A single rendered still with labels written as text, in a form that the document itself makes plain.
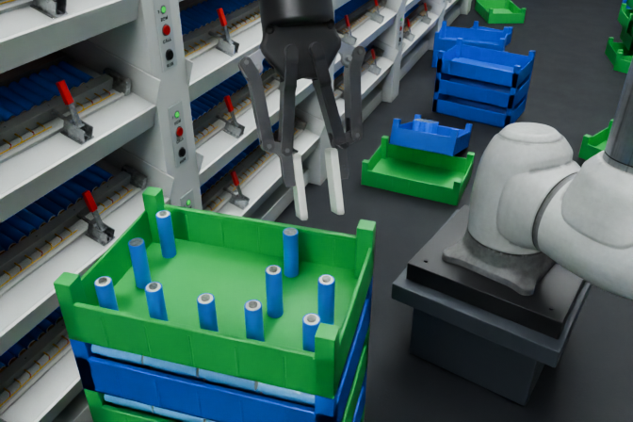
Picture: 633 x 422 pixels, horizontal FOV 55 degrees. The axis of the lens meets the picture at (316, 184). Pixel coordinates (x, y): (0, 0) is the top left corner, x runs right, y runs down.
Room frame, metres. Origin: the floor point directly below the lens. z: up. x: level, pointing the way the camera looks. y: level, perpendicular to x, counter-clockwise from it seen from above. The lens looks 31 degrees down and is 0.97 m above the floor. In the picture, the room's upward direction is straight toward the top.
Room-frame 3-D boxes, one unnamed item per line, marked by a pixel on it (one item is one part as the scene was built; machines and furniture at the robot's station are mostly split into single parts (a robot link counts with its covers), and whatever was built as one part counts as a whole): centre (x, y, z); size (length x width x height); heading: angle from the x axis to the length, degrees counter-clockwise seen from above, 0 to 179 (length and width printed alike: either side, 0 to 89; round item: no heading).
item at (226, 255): (0.54, 0.10, 0.52); 0.30 x 0.20 x 0.08; 74
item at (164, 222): (0.63, 0.19, 0.52); 0.02 x 0.02 x 0.06
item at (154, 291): (0.49, 0.17, 0.52); 0.02 x 0.02 x 0.06
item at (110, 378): (0.54, 0.10, 0.44); 0.30 x 0.20 x 0.08; 74
